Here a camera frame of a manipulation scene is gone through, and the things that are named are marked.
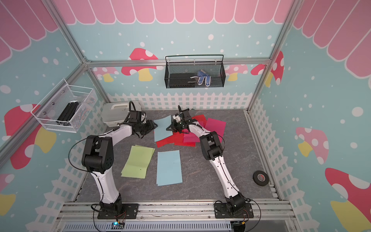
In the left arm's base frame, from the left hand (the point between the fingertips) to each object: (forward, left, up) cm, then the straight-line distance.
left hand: (155, 128), depth 100 cm
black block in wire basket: (-13, +35, +28) cm, 47 cm away
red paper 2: (-3, -16, -6) cm, 18 cm away
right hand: (+3, -7, -3) cm, 8 cm away
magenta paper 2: (+10, -46, -9) cm, 48 cm away
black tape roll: (-31, -67, -7) cm, 74 cm away
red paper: (-5, -10, -7) cm, 13 cm away
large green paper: (-18, +9, -9) cm, 22 cm away
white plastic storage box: (+12, +32, +2) cm, 34 cm away
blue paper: (+2, -2, -7) cm, 7 cm away
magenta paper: (-3, -24, -6) cm, 25 cm away
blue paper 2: (-25, -11, -7) cm, 29 cm away
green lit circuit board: (-55, +12, -10) cm, 57 cm away
